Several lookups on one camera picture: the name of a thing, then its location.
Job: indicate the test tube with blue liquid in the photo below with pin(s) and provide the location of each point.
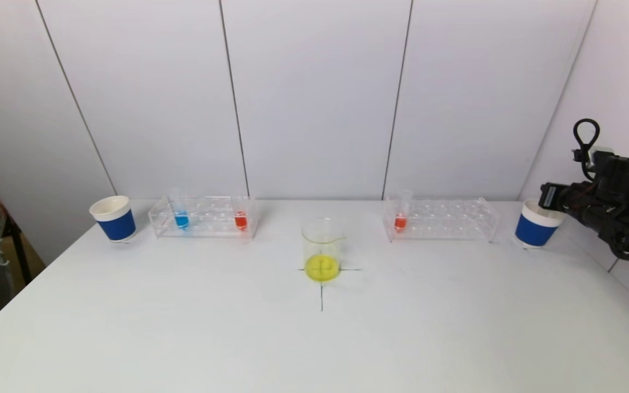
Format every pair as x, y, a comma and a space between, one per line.
182, 220

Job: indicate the clear glass beaker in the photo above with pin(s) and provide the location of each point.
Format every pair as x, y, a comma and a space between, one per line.
322, 267

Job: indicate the test tube with red liquid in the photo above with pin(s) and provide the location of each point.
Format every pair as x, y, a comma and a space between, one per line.
241, 221
399, 222

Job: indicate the white paper cup blue sleeve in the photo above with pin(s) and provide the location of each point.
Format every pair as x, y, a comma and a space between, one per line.
118, 225
533, 232

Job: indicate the black chair frame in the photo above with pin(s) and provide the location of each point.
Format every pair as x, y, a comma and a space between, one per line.
18, 248

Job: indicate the clear acrylic test tube rack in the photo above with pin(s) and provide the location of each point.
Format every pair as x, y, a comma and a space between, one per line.
445, 219
211, 218

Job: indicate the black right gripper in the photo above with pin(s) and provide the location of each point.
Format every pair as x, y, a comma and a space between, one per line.
549, 194

